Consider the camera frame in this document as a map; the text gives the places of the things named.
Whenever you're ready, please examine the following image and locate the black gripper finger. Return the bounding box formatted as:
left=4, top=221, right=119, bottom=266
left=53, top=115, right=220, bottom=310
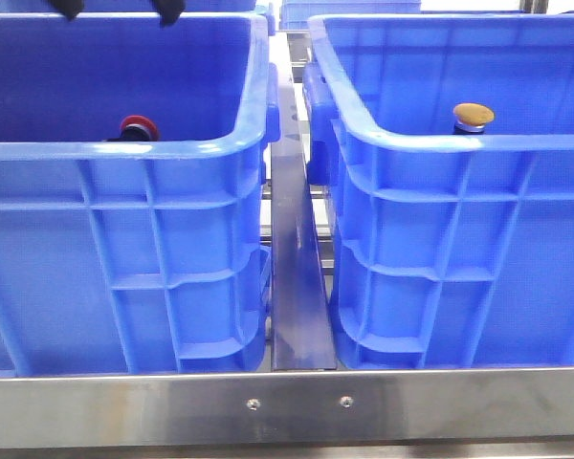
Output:
left=48, top=0, right=85, bottom=21
left=151, top=0, right=187, bottom=27

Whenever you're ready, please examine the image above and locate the red push button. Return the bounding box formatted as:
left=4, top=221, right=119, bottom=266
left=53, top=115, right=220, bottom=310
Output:
left=107, top=115, right=160, bottom=142

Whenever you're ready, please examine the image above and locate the yellow push button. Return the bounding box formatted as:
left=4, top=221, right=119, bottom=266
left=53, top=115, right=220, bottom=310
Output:
left=453, top=102, right=496, bottom=135

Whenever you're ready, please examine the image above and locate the distant low blue crate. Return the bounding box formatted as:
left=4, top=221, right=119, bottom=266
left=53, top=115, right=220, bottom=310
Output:
left=279, top=0, right=421, bottom=31

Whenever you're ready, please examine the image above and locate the blue crate at left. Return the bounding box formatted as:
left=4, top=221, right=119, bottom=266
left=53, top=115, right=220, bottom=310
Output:
left=0, top=12, right=280, bottom=378

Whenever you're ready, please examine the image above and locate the steel centre divider bar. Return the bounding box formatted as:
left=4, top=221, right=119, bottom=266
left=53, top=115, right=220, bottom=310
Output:
left=269, top=66, right=339, bottom=372

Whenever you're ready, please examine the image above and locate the large blue plastic crate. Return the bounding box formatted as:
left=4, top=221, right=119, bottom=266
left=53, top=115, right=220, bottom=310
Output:
left=309, top=14, right=574, bottom=369

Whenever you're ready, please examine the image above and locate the left front frame screw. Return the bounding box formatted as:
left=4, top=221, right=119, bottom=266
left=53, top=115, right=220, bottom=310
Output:
left=246, top=398, right=261, bottom=411

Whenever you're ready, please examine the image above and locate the frame screw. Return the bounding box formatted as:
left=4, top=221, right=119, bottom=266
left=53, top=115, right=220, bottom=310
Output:
left=246, top=398, right=261, bottom=411
left=340, top=396, right=354, bottom=408

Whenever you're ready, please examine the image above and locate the right front frame screw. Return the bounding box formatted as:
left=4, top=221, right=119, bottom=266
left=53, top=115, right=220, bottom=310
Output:
left=340, top=396, right=354, bottom=408

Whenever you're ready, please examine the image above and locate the steel front frame rail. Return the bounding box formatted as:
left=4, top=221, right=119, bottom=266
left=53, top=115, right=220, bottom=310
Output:
left=0, top=367, right=574, bottom=448

